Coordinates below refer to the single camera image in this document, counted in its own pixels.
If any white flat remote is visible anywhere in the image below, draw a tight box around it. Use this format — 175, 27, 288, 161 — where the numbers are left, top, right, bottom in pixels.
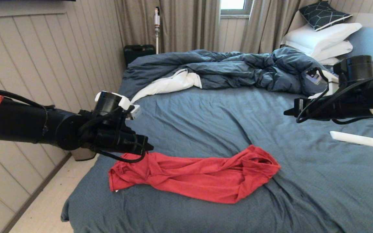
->
330, 131, 373, 148

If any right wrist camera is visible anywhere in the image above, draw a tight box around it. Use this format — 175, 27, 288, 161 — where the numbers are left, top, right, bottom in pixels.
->
306, 55, 373, 97

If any grey framed window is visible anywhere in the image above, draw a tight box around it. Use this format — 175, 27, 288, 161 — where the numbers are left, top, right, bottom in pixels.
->
220, 0, 254, 18

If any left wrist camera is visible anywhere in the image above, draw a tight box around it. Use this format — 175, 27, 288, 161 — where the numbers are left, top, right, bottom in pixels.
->
95, 91, 141, 121

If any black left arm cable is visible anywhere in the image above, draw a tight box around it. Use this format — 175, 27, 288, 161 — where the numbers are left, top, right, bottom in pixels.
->
0, 86, 147, 163

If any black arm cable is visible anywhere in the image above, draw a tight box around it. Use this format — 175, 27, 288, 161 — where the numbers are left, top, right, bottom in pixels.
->
296, 68, 373, 125
0, 86, 147, 163

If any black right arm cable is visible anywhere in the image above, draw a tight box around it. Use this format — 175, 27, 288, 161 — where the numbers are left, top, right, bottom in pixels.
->
296, 68, 373, 125

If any dark patterned cushion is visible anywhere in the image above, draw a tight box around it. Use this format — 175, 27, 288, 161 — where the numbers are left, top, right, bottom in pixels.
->
299, 2, 353, 32

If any red t-shirt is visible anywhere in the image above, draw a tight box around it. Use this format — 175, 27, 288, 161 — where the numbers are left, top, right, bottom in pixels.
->
108, 144, 281, 204

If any beige curtain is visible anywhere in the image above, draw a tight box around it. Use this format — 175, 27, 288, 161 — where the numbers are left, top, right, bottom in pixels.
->
240, 0, 320, 54
115, 0, 221, 54

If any large white pillow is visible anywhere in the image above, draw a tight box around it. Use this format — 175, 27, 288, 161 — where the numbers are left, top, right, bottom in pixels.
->
281, 23, 362, 58

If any black hard case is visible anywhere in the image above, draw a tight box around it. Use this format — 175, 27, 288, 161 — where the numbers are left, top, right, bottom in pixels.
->
123, 44, 156, 67

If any dark blue crumpled duvet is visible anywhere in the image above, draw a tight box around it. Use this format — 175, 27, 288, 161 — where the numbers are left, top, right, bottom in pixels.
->
119, 47, 347, 102

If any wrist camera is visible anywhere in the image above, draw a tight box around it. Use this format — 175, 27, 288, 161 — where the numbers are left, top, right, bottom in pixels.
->
95, 91, 141, 121
306, 55, 373, 97

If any bronze trash bin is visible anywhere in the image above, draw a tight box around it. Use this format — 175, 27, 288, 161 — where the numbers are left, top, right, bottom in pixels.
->
72, 149, 97, 161

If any white stick vacuum cleaner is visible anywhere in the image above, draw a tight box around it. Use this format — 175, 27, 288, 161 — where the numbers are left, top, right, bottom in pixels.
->
154, 7, 161, 54

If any white bed linen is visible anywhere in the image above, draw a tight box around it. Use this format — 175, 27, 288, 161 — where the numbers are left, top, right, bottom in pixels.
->
130, 69, 202, 105

